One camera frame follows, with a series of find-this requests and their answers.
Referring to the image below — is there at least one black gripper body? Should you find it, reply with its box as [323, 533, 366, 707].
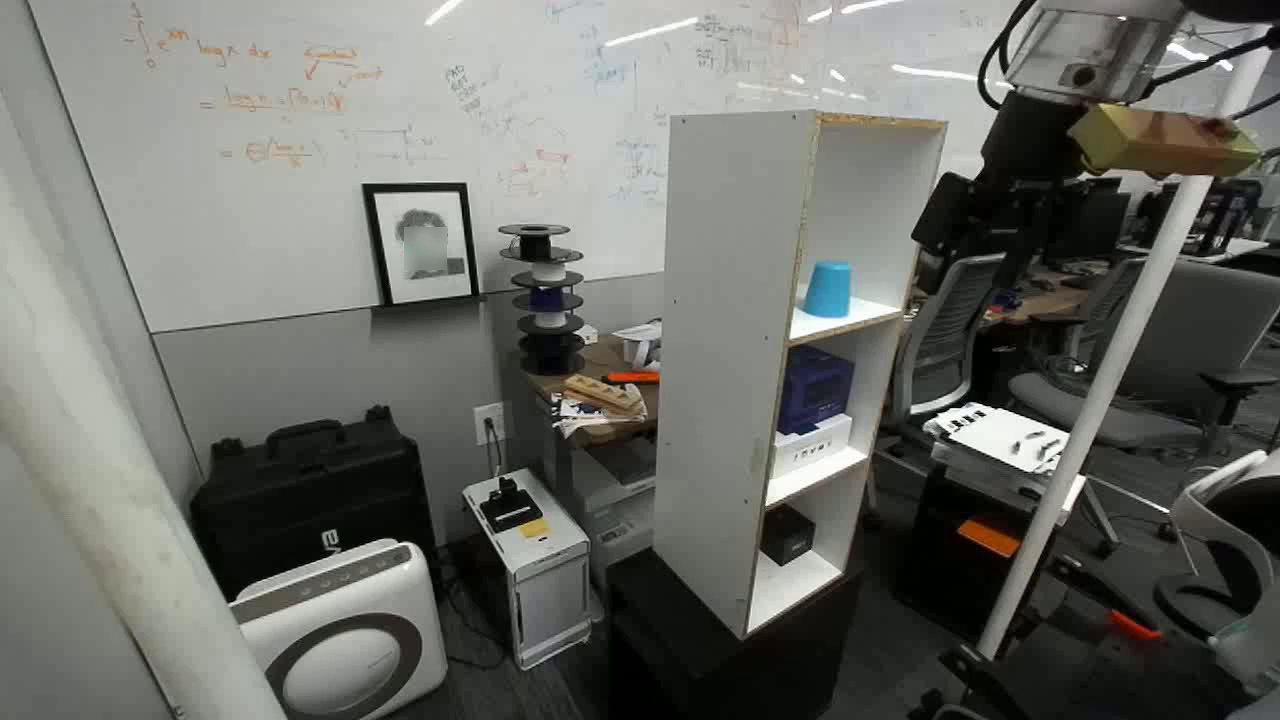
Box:
[978, 91, 1086, 193]

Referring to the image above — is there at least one blue plastic cup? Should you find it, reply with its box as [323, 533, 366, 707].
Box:
[798, 256, 857, 321]

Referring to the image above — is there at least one white wooden shelf unit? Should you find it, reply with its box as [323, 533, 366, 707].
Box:
[649, 107, 951, 645]

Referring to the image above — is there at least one grey mesh office chair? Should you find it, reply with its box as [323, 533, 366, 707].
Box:
[883, 250, 1014, 432]

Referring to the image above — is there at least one thin white slanted pole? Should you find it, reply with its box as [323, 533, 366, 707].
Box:
[971, 48, 1273, 665]

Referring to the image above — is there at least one grey padded office chair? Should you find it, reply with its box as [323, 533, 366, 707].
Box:
[1009, 256, 1280, 462]

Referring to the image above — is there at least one white perforated panel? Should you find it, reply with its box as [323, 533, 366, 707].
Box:
[920, 399, 1074, 480]

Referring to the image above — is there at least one dark blue box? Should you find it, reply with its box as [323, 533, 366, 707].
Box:
[774, 346, 859, 441]

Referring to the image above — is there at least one white cardboard box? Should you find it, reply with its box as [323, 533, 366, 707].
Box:
[767, 408, 857, 480]

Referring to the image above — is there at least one orange flat item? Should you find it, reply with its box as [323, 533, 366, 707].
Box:
[951, 514, 1024, 563]

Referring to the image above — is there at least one small black box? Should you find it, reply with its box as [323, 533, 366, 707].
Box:
[761, 502, 818, 569]

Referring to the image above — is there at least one white grey chair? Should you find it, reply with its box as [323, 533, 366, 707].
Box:
[1149, 448, 1280, 701]

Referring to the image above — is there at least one cluttered grey desk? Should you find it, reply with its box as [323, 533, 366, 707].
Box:
[506, 317, 668, 563]

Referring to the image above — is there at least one grey filament spool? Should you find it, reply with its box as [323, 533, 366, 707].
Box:
[506, 263, 588, 296]

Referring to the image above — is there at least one empty black filament spool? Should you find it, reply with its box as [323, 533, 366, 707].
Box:
[497, 222, 577, 267]

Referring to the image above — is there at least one blue filament spool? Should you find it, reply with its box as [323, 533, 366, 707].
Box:
[512, 290, 588, 337]

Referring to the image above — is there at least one black framed portrait drawing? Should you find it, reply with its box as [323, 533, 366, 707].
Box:
[359, 182, 485, 312]

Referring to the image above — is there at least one small black device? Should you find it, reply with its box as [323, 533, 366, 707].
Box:
[474, 474, 549, 537]

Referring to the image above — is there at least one white computer tower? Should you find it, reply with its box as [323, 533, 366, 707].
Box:
[460, 465, 597, 678]

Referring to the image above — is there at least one large whiteboard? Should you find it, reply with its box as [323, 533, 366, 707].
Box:
[19, 0, 1024, 337]

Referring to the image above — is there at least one black hard carrying case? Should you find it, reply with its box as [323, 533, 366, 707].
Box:
[182, 403, 438, 601]

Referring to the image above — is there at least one white round air purifier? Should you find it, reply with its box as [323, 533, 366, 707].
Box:
[224, 537, 450, 720]

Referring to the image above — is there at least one thick white pole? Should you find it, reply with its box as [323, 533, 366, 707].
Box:
[0, 170, 293, 720]

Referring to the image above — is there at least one white wall outlet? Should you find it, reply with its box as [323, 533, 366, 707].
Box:
[466, 399, 512, 448]

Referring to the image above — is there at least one black pedestal cabinet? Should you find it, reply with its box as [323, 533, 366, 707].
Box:
[604, 543, 866, 720]

